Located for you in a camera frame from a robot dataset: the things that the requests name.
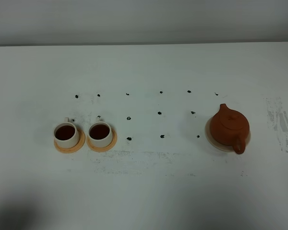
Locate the brown clay teapot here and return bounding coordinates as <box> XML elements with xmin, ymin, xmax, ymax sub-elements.
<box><xmin>209</xmin><ymin>103</ymin><xmax>250</xmax><ymax>154</ymax></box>

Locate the cream teapot saucer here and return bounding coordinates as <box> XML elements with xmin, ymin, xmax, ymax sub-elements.
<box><xmin>205</xmin><ymin>117</ymin><xmax>251</xmax><ymax>154</ymax></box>

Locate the orange right coaster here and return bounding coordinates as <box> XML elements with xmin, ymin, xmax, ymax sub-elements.
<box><xmin>86</xmin><ymin>130</ymin><xmax>118</xmax><ymax>152</ymax></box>

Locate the orange coaster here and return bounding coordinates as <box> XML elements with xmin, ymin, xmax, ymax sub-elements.
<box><xmin>86</xmin><ymin>130</ymin><xmax>118</xmax><ymax>152</ymax></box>
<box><xmin>54</xmin><ymin>129</ymin><xmax>85</xmax><ymax>153</ymax></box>

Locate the white right teacup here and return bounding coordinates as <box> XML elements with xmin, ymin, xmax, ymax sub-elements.
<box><xmin>88</xmin><ymin>116</ymin><xmax>113</xmax><ymax>148</ymax></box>

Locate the white teacup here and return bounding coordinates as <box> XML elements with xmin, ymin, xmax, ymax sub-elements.
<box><xmin>53</xmin><ymin>117</ymin><xmax>79</xmax><ymax>149</ymax></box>
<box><xmin>88</xmin><ymin>116</ymin><xmax>113</xmax><ymax>148</ymax></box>

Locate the orange left coaster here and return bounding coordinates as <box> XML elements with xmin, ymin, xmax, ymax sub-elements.
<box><xmin>54</xmin><ymin>129</ymin><xmax>85</xmax><ymax>153</ymax></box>

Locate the white left teacup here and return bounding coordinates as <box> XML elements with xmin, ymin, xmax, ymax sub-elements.
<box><xmin>53</xmin><ymin>117</ymin><xmax>79</xmax><ymax>149</ymax></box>

